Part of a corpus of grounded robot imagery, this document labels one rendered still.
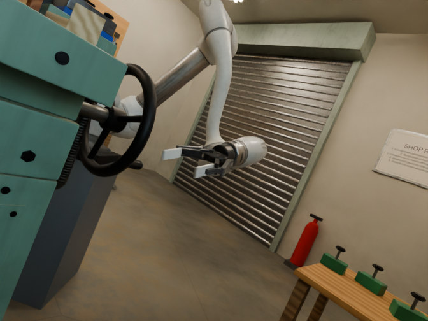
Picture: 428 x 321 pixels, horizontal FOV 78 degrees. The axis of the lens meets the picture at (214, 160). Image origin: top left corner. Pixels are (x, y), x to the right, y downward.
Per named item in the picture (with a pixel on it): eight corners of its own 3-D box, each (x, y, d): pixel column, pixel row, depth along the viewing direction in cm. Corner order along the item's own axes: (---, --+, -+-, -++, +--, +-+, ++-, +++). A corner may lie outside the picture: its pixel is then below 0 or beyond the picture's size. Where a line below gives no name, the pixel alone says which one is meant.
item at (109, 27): (111, 43, 55) (121, 18, 55) (57, 8, 46) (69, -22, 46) (84, 38, 63) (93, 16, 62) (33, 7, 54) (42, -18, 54)
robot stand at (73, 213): (20, 249, 130) (64, 137, 127) (77, 272, 132) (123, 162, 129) (-36, 281, 100) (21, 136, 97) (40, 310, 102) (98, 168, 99)
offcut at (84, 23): (63, 38, 35) (74, 9, 35) (91, 53, 37) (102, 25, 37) (63, 34, 32) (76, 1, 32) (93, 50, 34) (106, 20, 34)
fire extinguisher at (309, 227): (305, 272, 281) (328, 221, 278) (298, 274, 266) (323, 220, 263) (290, 262, 292) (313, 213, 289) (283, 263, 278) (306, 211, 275)
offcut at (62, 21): (37, 32, 40) (46, 9, 40) (53, 42, 43) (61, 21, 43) (62, 42, 40) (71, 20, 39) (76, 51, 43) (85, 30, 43)
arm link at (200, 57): (90, 114, 126) (119, 125, 147) (106, 141, 122) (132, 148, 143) (220, 4, 113) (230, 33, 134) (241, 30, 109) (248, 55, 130)
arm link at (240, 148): (250, 144, 88) (239, 146, 84) (244, 169, 91) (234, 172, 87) (229, 136, 93) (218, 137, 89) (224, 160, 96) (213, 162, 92)
